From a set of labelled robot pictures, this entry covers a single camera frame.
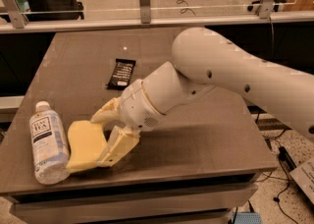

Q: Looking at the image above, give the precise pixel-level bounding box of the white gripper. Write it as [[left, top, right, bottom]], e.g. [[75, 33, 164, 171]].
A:
[[90, 80, 164, 167]]

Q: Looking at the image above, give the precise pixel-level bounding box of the yellow sponge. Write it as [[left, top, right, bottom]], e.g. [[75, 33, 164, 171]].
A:
[[66, 120, 107, 174]]

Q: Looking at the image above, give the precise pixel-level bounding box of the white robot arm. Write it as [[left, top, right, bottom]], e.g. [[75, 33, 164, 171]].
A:
[[91, 28, 314, 167]]

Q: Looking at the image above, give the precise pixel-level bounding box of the blue plastic tea bottle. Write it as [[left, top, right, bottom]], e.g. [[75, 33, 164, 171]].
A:
[[29, 101, 70, 185]]

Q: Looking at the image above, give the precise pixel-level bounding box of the black snack bar wrapper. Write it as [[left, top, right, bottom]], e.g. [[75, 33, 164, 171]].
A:
[[107, 59, 136, 90]]

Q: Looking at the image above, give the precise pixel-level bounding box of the blue object on floor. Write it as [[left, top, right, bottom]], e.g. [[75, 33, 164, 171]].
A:
[[232, 212, 263, 224]]

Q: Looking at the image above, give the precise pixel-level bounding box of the white box on floor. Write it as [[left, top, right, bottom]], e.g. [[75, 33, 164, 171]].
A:
[[290, 157, 314, 204]]

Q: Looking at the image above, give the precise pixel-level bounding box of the grey metal bracket left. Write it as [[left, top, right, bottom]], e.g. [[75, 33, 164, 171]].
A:
[[2, 0, 28, 28]]

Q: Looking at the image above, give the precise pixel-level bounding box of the black floor cable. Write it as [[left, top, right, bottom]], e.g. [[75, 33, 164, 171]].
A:
[[254, 109, 300, 224]]

